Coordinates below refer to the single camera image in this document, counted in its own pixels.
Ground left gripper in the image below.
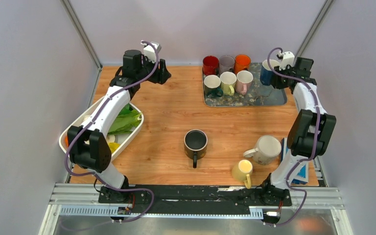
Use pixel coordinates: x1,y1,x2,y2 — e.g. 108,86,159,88
136,54,172,85

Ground navy blue mug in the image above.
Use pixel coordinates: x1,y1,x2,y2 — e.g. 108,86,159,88
259,59,280,86

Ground pink faceted mug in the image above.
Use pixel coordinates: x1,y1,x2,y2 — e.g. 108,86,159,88
235,70,254,95

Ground orange mug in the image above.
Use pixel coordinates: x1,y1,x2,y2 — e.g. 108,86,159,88
234,54,251,74

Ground red mug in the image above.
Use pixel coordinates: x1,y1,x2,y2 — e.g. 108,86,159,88
202,55,219,76

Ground dark green mug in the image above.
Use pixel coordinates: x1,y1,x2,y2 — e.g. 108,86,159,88
203,75,223,98

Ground light green faceted mug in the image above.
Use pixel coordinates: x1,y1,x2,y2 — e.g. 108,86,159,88
220,71,237,96

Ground lilac grey mug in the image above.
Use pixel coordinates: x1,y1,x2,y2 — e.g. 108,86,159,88
218,55,235,74

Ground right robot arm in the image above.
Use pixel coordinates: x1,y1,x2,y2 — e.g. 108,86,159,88
259,52,336,205

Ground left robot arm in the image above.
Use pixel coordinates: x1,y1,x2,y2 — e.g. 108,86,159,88
64,42,171,203

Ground cream white mug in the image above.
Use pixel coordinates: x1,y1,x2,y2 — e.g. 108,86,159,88
243,135,282,165

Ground black mug with gold rim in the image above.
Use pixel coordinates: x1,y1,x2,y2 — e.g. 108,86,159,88
184,129,208,168

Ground yellow mug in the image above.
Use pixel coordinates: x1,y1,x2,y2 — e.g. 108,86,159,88
232,160,253,189

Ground floral blue tray mat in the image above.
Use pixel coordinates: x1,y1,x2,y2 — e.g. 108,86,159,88
204,63,287,107

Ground green leafy vegetable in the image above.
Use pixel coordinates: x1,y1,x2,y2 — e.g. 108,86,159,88
108,107,142,135

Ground white oval vegetable dish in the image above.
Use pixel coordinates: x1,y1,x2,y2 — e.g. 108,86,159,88
58,97,144,162

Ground blue and white box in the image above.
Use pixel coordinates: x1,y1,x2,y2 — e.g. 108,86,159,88
280,137,309,185

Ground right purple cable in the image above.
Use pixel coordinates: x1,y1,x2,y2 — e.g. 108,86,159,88
267,47,322,227

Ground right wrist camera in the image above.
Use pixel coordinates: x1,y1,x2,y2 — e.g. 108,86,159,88
276,51,295,71

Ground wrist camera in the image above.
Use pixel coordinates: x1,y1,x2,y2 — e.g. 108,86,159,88
276,51,295,71
141,42,162,64

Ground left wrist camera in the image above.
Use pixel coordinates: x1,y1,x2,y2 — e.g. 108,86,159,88
141,42,162,64

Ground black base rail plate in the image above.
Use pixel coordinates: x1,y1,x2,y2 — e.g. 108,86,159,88
98,185,292,215

